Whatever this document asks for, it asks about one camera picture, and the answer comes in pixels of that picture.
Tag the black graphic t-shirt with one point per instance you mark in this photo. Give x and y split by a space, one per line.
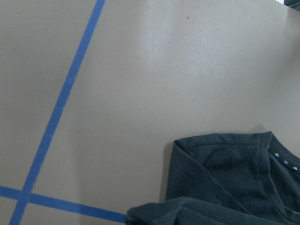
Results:
227 179

